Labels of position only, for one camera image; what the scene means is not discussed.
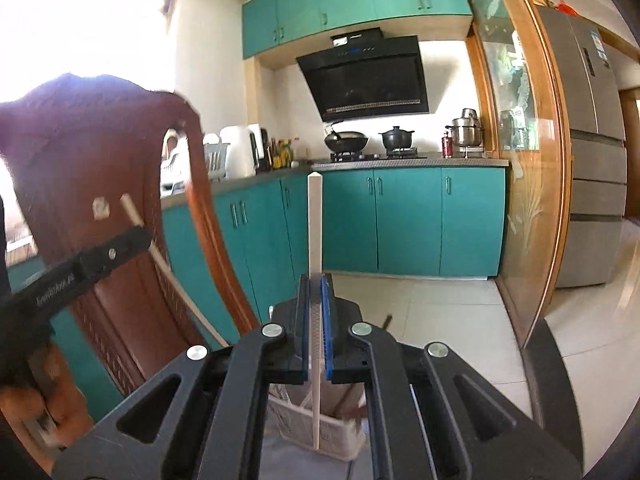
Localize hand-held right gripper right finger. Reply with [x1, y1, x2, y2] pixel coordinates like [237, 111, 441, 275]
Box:
[320, 272, 583, 480]

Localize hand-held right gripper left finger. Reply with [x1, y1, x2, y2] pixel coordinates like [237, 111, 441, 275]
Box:
[52, 272, 313, 480]

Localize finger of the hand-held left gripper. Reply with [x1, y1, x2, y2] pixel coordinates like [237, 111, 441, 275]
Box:
[77, 226, 153, 282]

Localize white chopstick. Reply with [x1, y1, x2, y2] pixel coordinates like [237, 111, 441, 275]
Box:
[306, 171, 325, 452]
[119, 194, 230, 350]

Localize white slotted utensil basket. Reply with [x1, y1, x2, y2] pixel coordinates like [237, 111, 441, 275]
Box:
[267, 382, 369, 462]

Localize person's left hand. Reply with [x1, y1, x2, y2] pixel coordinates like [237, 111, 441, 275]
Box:
[0, 345, 96, 450]

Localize brown wooden chair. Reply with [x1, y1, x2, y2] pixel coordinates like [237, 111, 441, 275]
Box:
[0, 74, 261, 411]

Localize teal lower kitchen cabinets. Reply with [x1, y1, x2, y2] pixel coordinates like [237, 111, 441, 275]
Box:
[7, 166, 508, 411]

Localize teal kitchen cabinets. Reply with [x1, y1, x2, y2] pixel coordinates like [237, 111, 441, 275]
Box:
[7, 166, 508, 411]
[242, 0, 473, 60]

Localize white countertop appliance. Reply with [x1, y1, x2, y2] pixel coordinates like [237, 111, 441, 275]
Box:
[220, 125, 259, 180]

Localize black countertop appliance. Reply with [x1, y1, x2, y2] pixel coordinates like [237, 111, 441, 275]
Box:
[252, 127, 271, 172]

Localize group of condiment bottles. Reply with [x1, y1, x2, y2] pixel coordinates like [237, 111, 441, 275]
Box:
[270, 137, 307, 169]

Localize gas stove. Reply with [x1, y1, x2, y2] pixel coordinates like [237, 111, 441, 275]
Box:
[312, 147, 429, 164]

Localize black wok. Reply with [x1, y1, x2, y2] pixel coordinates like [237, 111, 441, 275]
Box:
[324, 124, 370, 154]

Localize black cooking pot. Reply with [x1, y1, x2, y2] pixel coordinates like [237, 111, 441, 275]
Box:
[378, 126, 416, 151]

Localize stainless steel stock pot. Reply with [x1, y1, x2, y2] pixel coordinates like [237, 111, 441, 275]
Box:
[446, 108, 486, 149]

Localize wooden framed glass door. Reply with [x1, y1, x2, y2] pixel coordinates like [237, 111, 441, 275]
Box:
[460, 0, 573, 350]

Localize black range hood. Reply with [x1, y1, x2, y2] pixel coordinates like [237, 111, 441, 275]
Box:
[296, 27, 432, 123]

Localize grey refrigerator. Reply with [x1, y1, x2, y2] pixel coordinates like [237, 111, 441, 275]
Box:
[534, 2, 632, 289]

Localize teal upper kitchen cabinets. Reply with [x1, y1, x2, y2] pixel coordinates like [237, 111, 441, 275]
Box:
[242, 0, 473, 60]

